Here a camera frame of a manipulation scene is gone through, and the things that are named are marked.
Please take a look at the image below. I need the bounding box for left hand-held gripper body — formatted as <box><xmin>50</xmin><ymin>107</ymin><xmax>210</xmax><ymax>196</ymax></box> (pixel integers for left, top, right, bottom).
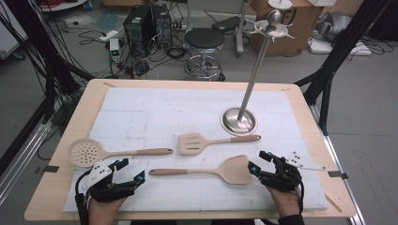
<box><xmin>76</xmin><ymin>159</ymin><xmax>137</xmax><ymax>203</ymax></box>

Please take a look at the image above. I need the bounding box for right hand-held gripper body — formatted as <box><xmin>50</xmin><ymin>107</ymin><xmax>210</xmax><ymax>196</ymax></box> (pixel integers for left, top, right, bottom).
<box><xmin>258</xmin><ymin>152</ymin><xmax>327</xmax><ymax>193</ymax></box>

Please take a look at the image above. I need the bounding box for beige solid spatula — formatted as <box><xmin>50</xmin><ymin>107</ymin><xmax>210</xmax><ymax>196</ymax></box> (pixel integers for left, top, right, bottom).
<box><xmin>148</xmin><ymin>154</ymin><xmax>253</xmax><ymax>186</ymax></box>

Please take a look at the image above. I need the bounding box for beige perforated skimmer spoon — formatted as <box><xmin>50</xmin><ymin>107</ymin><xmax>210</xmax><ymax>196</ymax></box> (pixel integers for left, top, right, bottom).
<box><xmin>69</xmin><ymin>138</ymin><xmax>174</xmax><ymax>168</ymax></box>

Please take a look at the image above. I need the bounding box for beige slotted spatula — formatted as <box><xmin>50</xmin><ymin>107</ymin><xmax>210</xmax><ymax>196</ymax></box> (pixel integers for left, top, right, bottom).
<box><xmin>177</xmin><ymin>131</ymin><xmax>262</xmax><ymax>157</ymax></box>

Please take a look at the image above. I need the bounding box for steel utensil rack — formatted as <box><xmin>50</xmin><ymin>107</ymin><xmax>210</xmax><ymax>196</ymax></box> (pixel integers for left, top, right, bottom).
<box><xmin>220</xmin><ymin>8</ymin><xmax>297</xmax><ymax>137</ymax></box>

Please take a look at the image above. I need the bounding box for person's right hand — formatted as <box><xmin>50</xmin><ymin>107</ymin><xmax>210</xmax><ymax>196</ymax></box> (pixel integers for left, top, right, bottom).
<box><xmin>268</xmin><ymin>186</ymin><xmax>302</xmax><ymax>218</ymax></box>

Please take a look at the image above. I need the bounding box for person's left hand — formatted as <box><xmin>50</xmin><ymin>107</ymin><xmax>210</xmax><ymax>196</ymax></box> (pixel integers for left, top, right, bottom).
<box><xmin>88</xmin><ymin>196</ymin><xmax>128</xmax><ymax>225</ymax></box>

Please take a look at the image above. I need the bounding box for black tape piece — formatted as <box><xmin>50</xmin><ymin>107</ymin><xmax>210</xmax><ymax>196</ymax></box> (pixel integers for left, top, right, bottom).
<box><xmin>35</xmin><ymin>165</ymin><xmax>60</xmax><ymax>174</ymax></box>
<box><xmin>328</xmin><ymin>170</ymin><xmax>349</xmax><ymax>180</ymax></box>

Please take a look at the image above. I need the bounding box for brown tape strip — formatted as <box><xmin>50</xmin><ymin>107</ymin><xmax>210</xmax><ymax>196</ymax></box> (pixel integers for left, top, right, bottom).
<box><xmin>324</xmin><ymin>193</ymin><xmax>344</xmax><ymax>214</ymax></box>

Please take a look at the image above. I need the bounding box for white foam grid board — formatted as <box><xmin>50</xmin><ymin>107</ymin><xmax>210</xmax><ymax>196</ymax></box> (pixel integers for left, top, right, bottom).
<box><xmin>62</xmin><ymin>86</ymin><xmax>329</xmax><ymax>214</ymax></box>

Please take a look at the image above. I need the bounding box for white device with green label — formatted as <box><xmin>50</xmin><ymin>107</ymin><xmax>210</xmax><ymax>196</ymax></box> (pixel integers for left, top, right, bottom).
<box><xmin>108</xmin><ymin>37</ymin><xmax>122</xmax><ymax>64</ymax></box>

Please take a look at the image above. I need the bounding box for white power strip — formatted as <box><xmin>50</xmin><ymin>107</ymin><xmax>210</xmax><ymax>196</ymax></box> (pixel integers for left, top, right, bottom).
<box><xmin>99</xmin><ymin>29</ymin><xmax>120</xmax><ymax>43</ymax></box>

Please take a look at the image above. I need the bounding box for large black computer tower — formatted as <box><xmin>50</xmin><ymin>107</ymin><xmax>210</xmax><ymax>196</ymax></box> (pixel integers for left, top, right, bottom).
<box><xmin>122</xmin><ymin>5</ymin><xmax>155</xmax><ymax>59</ymax></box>

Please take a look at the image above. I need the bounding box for black round stool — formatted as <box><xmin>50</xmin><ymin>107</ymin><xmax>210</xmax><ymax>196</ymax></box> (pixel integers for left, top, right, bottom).
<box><xmin>183</xmin><ymin>27</ymin><xmax>227</xmax><ymax>83</ymax></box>

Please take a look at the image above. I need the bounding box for black flat case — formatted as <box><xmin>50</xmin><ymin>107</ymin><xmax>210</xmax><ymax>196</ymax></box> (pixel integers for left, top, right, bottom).
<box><xmin>211</xmin><ymin>15</ymin><xmax>242</xmax><ymax>34</ymax></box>

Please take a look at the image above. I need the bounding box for brown cardboard box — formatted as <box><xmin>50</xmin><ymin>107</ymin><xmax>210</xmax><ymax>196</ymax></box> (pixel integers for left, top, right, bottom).
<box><xmin>248</xmin><ymin>0</ymin><xmax>325</xmax><ymax>58</ymax></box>

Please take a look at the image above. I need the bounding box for black metal stand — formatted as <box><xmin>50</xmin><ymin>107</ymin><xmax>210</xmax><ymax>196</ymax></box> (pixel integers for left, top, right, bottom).
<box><xmin>294</xmin><ymin>0</ymin><xmax>393</xmax><ymax>137</ymax></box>
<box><xmin>0</xmin><ymin>0</ymin><xmax>95</xmax><ymax>125</ymax></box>

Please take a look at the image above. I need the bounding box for slim black computer tower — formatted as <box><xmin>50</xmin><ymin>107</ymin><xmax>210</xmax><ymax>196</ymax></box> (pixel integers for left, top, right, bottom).
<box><xmin>151</xmin><ymin>3</ymin><xmax>173</xmax><ymax>50</ymax></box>

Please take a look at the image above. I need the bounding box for grey bag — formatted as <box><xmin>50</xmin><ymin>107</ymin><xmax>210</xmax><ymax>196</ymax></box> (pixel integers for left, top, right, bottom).
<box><xmin>314</xmin><ymin>11</ymin><xmax>354</xmax><ymax>43</ymax></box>

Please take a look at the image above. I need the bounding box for white round disc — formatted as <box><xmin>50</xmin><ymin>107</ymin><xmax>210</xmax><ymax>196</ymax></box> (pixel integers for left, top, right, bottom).
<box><xmin>268</xmin><ymin>0</ymin><xmax>294</xmax><ymax>10</ymax></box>

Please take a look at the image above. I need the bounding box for white keyboard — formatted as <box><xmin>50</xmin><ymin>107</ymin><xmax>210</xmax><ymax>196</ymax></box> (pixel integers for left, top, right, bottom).
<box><xmin>306</xmin><ymin>0</ymin><xmax>338</xmax><ymax>8</ymax></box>

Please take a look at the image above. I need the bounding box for white round table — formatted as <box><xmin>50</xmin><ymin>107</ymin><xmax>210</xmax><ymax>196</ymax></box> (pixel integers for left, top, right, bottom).
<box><xmin>40</xmin><ymin>0</ymin><xmax>88</xmax><ymax>12</ymax></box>

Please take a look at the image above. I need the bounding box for right hand-held gripper cable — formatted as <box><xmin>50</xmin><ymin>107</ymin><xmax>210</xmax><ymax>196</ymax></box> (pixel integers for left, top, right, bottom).
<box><xmin>298</xmin><ymin>183</ymin><xmax>305</xmax><ymax>215</ymax></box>

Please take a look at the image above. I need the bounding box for hand-held gripper cable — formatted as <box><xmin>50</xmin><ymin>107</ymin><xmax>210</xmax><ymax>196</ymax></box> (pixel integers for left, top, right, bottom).
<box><xmin>298</xmin><ymin>183</ymin><xmax>305</xmax><ymax>215</ymax></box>
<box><xmin>74</xmin><ymin>168</ymin><xmax>94</xmax><ymax>225</ymax></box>

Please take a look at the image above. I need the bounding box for left hand-held gripper cable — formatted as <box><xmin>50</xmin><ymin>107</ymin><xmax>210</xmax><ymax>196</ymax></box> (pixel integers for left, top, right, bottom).
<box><xmin>74</xmin><ymin>168</ymin><xmax>94</xmax><ymax>225</ymax></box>

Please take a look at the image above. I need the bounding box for aluminium rail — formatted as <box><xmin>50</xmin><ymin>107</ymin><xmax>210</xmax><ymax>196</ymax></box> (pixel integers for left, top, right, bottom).
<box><xmin>309</xmin><ymin>104</ymin><xmax>367</xmax><ymax>225</ymax></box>
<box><xmin>0</xmin><ymin>120</ymin><xmax>54</xmax><ymax>205</ymax></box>

